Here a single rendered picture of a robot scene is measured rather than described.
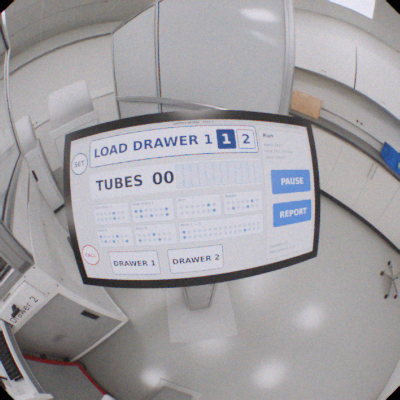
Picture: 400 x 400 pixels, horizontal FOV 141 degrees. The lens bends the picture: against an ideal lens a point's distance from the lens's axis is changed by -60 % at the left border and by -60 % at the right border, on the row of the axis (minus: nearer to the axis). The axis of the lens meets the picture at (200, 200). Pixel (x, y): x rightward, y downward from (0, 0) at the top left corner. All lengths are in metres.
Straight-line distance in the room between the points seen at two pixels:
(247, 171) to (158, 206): 0.16
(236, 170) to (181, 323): 1.10
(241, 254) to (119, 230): 0.21
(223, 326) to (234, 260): 0.97
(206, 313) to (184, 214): 1.03
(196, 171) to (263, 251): 0.19
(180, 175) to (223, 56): 0.85
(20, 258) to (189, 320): 1.05
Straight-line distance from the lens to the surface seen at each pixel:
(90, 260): 0.35
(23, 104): 3.66
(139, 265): 0.31
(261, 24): 0.97
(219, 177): 0.28
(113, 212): 0.30
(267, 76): 0.90
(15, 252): 0.56
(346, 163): 2.26
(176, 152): 0.28
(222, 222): 0.29
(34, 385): 0.79
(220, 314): 1.25
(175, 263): 0.30
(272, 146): 0.33
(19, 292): 0.65
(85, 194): 0.33
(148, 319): 1.33
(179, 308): 1.26
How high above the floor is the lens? 1.27
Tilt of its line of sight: 44 degrees down
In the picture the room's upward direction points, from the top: straight up
